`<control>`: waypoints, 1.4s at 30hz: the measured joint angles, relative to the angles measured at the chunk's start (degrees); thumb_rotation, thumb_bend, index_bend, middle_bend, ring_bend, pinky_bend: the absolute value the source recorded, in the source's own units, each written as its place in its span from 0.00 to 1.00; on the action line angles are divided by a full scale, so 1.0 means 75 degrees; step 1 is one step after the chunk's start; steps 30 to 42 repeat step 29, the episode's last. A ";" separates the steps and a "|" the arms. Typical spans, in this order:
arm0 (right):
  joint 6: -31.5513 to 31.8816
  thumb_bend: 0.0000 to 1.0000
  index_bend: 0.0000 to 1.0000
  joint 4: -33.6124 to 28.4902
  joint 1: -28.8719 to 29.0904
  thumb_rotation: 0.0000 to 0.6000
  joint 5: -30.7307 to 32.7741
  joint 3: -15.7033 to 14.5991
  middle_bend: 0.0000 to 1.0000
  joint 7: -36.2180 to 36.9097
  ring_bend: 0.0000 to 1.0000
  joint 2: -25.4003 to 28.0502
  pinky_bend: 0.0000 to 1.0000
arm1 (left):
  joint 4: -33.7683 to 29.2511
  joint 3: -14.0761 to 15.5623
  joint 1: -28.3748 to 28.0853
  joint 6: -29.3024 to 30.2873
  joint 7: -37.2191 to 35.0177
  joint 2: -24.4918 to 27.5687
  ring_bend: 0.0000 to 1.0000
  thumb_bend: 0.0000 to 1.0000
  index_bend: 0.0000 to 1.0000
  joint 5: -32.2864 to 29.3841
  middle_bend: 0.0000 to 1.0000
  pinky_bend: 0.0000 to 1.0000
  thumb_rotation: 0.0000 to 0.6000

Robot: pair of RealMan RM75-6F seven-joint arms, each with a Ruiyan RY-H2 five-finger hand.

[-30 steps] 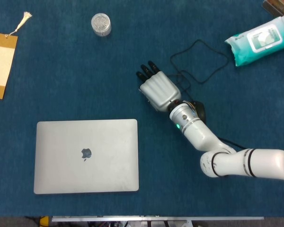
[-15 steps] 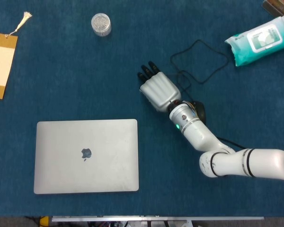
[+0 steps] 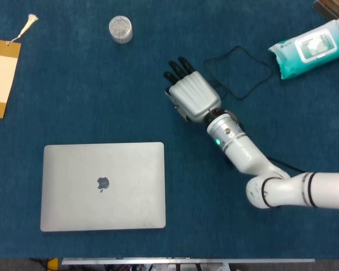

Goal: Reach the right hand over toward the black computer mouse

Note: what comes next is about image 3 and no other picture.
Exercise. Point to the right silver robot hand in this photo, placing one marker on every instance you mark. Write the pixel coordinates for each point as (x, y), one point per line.
(195, 96)

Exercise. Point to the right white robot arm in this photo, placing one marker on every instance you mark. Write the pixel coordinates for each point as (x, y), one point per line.
(243, 152)

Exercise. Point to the blue felt table mat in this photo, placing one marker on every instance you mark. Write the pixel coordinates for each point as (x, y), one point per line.
(101, 113)

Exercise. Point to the clear round plastic container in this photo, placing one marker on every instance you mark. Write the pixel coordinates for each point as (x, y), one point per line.
(120, 29)

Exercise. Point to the teal wet wipes pack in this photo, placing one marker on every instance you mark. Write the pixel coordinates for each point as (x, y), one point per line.
(310, 48)

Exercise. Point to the silver laptop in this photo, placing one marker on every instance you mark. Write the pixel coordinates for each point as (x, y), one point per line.
(101, 186)

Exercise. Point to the brown white tasselled bookmark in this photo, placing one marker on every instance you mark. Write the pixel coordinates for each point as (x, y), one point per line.
(1, 79)

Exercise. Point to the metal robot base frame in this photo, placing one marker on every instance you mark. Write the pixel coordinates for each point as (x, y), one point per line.
(186, 264)

